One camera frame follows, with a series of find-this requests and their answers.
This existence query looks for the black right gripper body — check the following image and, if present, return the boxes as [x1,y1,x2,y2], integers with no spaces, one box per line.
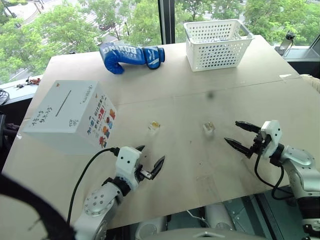
[249,130,273,159]

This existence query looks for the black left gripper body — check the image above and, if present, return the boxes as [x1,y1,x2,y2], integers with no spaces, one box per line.
[134,162,155,183]

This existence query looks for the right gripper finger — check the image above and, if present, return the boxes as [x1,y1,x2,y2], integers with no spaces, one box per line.
[223,136,252,159]
[234,120,262,134]

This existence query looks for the white cardboard ballot box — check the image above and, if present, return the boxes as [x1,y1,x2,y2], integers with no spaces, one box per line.
[21,79,118,156]

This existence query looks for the small clear wrapped candy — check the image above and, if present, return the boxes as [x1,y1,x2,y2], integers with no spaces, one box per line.
[146,120,161,136]
[201,120,217,136]

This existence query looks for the brown cardboard table sheet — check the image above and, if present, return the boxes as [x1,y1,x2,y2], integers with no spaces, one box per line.
[34,34,302,107]
[1,76,320,230]

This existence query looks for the white round cylinder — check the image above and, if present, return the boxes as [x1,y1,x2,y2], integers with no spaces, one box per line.
[204,203,236,231]
[135,216,166,240]

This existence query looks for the grey robot torso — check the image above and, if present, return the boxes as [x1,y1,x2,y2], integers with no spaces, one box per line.
[141,226,267,240]

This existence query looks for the white perforated plastic basket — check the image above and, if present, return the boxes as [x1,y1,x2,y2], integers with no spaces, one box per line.
[183,19,256,73]

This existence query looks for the blue boxing glove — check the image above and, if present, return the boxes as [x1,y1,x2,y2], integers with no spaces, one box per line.
[98,42,166,75]

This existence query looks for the red and black small tools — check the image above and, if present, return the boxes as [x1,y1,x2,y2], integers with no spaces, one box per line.
[15,76,42,89]

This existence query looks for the black equipment beside table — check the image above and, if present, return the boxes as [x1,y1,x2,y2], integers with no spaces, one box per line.
[0,111,20,173]

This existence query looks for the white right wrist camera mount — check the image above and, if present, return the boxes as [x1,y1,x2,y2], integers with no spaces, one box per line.
[259,119,284,160]

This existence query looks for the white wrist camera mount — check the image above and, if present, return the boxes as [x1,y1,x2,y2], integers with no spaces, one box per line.
[115,146,141,191]
[259,119,284,160]

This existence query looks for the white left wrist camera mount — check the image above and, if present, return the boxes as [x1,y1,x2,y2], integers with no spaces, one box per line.
[115,146,141,191]

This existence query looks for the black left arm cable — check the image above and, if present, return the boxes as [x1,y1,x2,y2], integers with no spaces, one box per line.
[66,147,121,226]

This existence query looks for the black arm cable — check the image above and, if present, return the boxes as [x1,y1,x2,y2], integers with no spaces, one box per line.
[66,147,121,226]
[253,151,297,207]

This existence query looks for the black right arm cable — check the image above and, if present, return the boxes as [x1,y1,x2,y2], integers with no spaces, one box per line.
[253,151,297,207]

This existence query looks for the small black camera on stand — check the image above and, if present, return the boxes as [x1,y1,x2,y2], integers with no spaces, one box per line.
[283,29,298,58]

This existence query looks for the thick black curved cable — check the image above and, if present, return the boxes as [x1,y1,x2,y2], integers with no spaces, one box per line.
[0,171,77,240]

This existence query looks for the black window frame post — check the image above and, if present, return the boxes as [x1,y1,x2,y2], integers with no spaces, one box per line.
[157,0,176,47]

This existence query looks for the thin black cables on sill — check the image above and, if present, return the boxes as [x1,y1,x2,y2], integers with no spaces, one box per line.
[0,87,10,105]

